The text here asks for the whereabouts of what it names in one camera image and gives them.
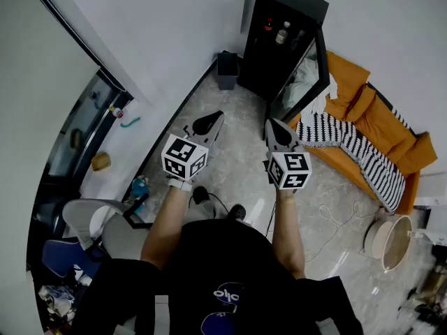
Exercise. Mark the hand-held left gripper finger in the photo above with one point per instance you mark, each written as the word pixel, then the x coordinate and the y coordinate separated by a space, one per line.
pixel 206 123
pixel 216 131

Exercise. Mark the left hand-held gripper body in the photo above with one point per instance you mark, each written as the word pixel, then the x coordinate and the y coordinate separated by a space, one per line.
pixel 184 157

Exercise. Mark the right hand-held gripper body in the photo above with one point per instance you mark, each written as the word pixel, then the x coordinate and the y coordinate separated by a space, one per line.
pixel 291 169

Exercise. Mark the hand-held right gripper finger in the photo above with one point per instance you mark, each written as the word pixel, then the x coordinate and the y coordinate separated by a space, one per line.
pixel 288 136
pixel 272 136

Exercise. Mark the black waste bin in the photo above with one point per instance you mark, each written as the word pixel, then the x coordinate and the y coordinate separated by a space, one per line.
pixel 227 72

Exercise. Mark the bottle with green cap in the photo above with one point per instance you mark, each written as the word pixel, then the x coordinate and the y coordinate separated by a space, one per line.
pixel 297 40

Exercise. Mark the clear white-capped bottle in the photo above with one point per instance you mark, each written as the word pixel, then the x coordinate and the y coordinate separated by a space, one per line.
pixel 282 35

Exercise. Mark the red-capped dark bottle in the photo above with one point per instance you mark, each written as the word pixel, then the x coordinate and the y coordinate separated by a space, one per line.
pixel 268 26

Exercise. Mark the person's right forearm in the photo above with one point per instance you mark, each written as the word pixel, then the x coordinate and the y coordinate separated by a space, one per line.
pixel 288 236

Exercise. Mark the person's left forearm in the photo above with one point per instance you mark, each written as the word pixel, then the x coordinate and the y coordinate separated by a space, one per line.
pixel 164 229

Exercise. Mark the blue plastic object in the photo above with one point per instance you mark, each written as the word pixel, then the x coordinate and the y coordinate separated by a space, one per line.
pixel 139 187

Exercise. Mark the white crumpled cloth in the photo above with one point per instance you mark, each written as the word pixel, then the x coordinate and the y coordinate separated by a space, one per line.
pixel 302 82

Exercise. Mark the person's left leg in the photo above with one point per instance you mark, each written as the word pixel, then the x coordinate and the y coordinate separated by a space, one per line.
pixel 204 210

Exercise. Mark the teal curved object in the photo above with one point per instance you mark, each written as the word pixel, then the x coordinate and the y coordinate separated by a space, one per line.
pixel 130 122

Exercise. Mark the person's right black shoe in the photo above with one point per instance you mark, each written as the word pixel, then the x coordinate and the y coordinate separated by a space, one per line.
pixel 237 212

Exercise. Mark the black white striped blanket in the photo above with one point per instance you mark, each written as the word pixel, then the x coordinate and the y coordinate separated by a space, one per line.
pixel 370 159

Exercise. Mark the orange cushion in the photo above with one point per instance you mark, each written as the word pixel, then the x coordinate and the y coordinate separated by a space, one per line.
pixel 417 155
pixel 384 124
pixel 361 103
pixel 347 79

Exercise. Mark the small white bottle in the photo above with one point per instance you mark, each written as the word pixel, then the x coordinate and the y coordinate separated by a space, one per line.
pixel 117 112

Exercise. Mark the tan block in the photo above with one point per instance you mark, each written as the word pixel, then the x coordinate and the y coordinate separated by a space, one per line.
pixel 101 161

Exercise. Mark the black framed glass cabinet door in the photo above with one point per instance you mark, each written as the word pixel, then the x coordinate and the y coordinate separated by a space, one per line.
pixel 323 58

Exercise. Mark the orange sofa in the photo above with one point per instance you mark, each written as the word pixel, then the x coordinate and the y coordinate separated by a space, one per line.
pixel 380 124

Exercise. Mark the grey chair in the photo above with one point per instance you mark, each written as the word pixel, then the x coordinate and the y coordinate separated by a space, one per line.
pixel 118 236

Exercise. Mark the black framed glass partition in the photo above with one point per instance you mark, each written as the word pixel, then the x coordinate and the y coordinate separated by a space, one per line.
pixel 87 117

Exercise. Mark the person's black shirt torso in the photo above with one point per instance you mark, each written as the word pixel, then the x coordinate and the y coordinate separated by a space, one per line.
pixel 223 257

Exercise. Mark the small striped cushion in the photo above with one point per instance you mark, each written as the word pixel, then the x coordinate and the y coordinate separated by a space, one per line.
pixel 399 117

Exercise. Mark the black cabinet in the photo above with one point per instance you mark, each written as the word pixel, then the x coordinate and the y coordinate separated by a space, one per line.
pixel 279 9

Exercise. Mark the white low cabinet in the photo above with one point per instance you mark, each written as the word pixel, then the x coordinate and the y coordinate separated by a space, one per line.
pixel 433 194

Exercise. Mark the blue chair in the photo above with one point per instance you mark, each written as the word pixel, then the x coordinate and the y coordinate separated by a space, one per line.
pixel 63 257

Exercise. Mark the pile of crumpled cloths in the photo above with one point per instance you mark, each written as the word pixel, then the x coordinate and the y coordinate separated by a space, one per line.
pixel 56 302

